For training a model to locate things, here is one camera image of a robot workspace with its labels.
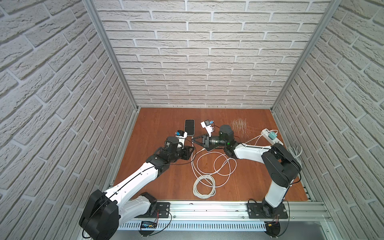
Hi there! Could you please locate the white charging cable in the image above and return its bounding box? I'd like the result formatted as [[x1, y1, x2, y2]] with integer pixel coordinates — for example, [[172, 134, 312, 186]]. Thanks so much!
[[190, 129, 280, 189], [190, 135, 217, 199]]

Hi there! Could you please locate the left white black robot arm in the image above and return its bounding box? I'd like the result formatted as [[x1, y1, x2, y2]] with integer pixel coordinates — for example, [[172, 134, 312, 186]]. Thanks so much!
[[79, 137, 195, 240]]

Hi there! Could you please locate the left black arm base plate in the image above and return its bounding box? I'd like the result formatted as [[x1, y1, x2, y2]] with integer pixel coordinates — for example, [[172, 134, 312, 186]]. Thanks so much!
[[136, 202, 171, 219]]

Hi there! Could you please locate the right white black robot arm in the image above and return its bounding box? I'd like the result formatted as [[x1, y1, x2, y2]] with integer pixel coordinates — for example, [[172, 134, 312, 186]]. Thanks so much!
[[192, 125, 302, 212]]

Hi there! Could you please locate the left small circuit board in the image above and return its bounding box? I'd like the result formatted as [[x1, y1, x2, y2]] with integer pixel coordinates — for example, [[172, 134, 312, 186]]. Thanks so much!
[[140, 221, 158, 230]]

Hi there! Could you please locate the white power strip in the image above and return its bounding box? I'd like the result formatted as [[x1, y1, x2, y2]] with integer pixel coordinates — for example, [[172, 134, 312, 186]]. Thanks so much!
[[261, 129, 284, 146]]

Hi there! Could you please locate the white power strip cord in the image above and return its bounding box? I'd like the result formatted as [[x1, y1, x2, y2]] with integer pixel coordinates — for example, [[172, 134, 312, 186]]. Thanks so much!
[[287, 145, 304, 160]]

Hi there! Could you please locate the teal charger adapter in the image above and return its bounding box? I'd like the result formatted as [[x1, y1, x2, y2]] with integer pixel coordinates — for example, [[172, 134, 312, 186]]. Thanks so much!
[[269, 131, 277, 140]]

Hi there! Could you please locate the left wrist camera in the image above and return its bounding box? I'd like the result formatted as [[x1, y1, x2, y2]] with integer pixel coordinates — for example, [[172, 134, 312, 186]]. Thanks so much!
[[176, 130, 188, 146]]

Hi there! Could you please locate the aluminium front rail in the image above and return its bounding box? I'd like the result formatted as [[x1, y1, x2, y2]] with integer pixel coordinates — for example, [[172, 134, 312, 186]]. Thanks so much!
[[89, 199, 334, 223]]

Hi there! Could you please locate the black phone pink case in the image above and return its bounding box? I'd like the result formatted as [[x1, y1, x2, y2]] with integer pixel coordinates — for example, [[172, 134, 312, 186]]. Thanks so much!
[[185, 119, 195, 136]]

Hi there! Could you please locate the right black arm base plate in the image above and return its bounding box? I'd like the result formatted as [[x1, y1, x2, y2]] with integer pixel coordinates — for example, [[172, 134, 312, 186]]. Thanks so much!
[[246, 199, 289, 220]]

